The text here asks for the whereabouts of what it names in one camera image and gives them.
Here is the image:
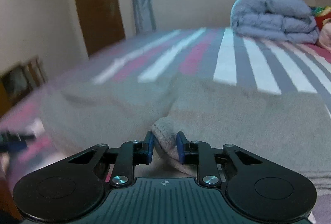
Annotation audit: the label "colourful printed cloth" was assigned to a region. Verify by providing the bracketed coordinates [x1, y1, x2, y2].
[310, 5, 331, 19]

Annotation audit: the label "bed with striped sheet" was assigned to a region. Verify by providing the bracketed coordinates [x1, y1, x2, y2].
[0, 26, 331, 224]

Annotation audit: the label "red cloth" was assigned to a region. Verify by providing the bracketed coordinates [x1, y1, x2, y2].
[314, 16, 331, 30]

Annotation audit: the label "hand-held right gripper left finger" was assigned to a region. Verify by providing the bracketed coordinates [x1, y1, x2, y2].
[68, 131, 156, 187]

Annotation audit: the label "folded pink blanket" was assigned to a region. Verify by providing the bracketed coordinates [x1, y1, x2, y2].
[317, 21, 331, 48]

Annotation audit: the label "brown wooden door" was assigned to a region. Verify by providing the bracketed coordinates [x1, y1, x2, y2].
[70, 0, 127, 56]

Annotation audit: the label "grey pants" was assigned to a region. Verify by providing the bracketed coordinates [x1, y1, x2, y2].
[39, 75, 331, 196]

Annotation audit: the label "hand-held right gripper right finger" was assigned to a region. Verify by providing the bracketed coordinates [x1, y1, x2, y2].
[176, 131, 263, 186]

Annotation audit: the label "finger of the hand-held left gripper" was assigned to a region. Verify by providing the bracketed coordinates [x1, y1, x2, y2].
[0, 131, 36, 142]
[0, 142, 28, 153]

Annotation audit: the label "folded blue duvet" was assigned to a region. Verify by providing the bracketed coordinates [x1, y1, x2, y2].
[231, 0, 321, 45]

